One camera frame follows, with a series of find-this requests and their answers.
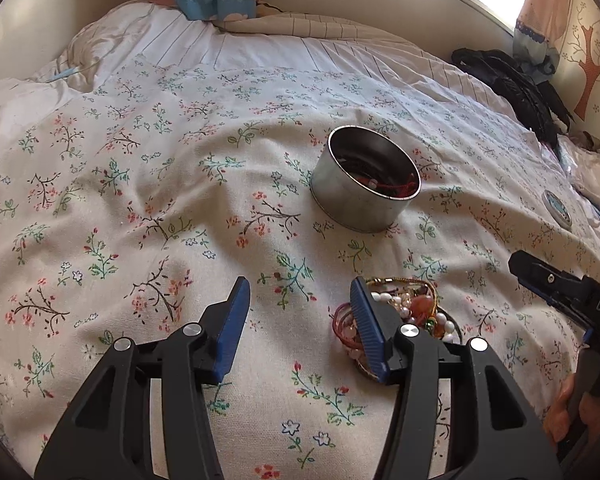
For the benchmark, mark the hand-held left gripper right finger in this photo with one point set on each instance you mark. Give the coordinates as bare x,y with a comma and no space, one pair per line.
367,325

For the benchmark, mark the beige striped blanket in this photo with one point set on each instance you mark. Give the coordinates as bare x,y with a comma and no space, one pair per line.
310,24

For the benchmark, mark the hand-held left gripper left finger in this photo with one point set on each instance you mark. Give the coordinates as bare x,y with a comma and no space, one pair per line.
230,330

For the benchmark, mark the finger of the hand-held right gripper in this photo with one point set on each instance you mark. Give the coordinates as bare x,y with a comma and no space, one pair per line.
545,277

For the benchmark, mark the person's right hand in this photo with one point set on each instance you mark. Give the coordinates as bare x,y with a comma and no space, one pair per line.
559,417

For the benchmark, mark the round metal tin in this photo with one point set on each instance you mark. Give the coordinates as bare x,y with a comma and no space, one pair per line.
350,200

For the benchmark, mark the blue face mask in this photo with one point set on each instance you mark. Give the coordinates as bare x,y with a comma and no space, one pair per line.
62,72

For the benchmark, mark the pink curtain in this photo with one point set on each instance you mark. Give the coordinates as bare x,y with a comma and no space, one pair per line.
540,10

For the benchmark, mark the tree wall decal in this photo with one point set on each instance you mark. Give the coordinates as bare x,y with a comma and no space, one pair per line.
592,65

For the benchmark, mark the black jacket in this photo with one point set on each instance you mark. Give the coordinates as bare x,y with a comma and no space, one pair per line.
520,85

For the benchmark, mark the white striped duvet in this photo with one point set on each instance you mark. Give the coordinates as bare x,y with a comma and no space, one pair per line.
260,52

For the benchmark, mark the clear plastic bag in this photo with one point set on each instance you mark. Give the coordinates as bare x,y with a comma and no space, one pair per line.
592,170

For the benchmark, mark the round metal tin lid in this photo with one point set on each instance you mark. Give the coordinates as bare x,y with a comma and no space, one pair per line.
556,206

